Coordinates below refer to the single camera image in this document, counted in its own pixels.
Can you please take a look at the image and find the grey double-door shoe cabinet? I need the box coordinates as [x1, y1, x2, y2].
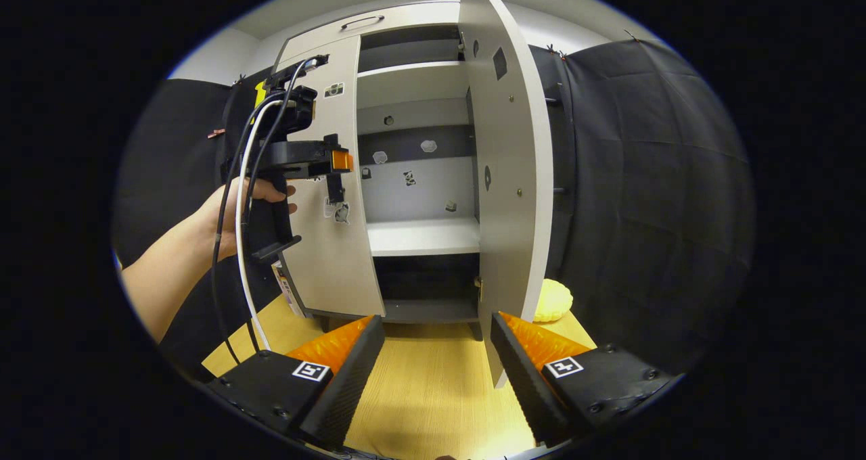
[274, 0, 562, 332]

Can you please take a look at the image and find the yellow ribbed toy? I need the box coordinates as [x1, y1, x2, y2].
[533, 279, 574, 323]

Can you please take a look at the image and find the black backdrop cloth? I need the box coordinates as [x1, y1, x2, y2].
[112, 37, 755, 380]

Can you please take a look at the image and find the thin white cabinet shelf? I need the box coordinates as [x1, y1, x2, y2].
[357, 61, 469, 109]

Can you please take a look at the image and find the black cable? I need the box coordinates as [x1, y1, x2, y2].
[211, 57, 325, 366]

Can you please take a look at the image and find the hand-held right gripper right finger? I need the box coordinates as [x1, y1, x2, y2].
[491, 311, 677, 447]

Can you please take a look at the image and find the grey cabinet door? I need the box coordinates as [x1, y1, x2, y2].
[274, 35, 386, 317]
[458, 0, 554, 388]

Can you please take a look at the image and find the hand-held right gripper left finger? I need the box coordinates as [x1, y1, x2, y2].
[206, 315, 385, 451]

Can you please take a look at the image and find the white carton box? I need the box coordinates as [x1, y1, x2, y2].
[271, 260, 305, 319]

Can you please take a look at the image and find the grey cabinet drawer front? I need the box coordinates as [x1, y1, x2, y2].
[277, 1, 462, 65]

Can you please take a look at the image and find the white cable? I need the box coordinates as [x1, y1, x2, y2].
[235, 100, 285, 352]

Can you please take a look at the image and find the thick white cabinet shelf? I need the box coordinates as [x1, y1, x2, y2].
[365, 216, 482, 256]

